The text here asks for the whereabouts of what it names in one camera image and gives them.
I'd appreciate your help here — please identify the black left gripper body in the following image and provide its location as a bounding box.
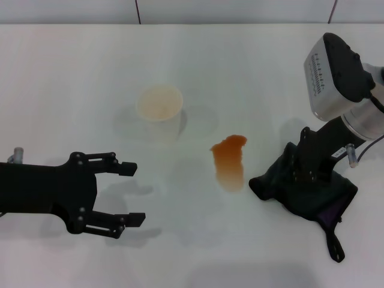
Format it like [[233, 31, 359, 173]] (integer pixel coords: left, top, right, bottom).
[[0, 151, 98, 235]]

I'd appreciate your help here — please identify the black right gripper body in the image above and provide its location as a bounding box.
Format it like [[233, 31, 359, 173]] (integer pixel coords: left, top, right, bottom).
[[292, 116, 362, 184]]

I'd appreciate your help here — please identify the dark blue rag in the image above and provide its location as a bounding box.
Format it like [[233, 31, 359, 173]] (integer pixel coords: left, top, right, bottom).
[[248, 142, 359, 263]]

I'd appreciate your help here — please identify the white paper cup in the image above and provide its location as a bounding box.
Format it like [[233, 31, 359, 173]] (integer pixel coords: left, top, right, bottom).
[[135, 84, 184, 142]]

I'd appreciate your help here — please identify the brown water stain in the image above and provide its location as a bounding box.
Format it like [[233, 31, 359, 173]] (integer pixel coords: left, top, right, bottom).
[[209, 134, 248, 193]]

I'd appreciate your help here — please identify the right wrist cable plug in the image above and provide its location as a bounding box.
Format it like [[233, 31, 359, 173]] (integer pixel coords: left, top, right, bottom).
[[344, 137, 384, 169]]

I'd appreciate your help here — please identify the wrist cable plug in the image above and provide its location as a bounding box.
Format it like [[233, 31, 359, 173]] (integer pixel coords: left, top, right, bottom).
[[6, 146, 25, 164], [344, 137, 384, 169]]

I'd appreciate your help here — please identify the left wrist cable plug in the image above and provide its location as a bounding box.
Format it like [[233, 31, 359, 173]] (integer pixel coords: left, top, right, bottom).
[[6, 146, 25, 164]]

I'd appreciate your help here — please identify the black camera cable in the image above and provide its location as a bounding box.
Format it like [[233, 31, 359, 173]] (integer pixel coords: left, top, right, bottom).
[[370, 92, 384, 114]]

